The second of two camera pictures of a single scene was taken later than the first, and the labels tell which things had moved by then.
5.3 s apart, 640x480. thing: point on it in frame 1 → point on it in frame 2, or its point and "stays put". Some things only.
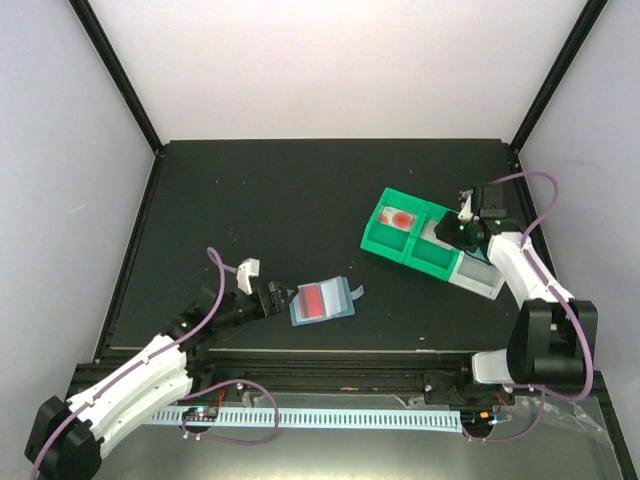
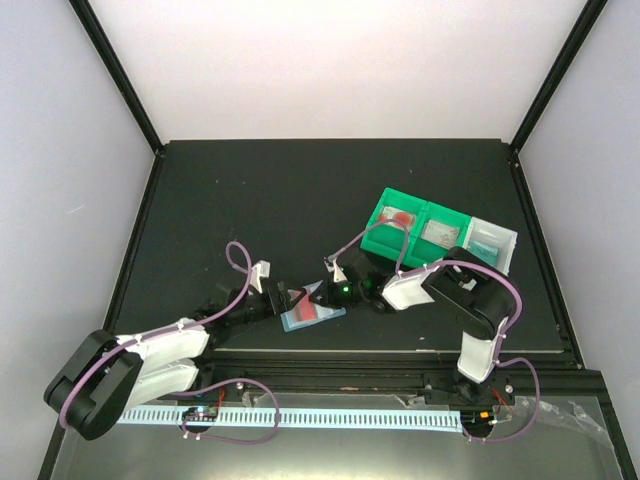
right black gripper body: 456,235 → 345,297
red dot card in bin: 398,218 stays put
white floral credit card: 429,234 stays put
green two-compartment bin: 429,255 stays put
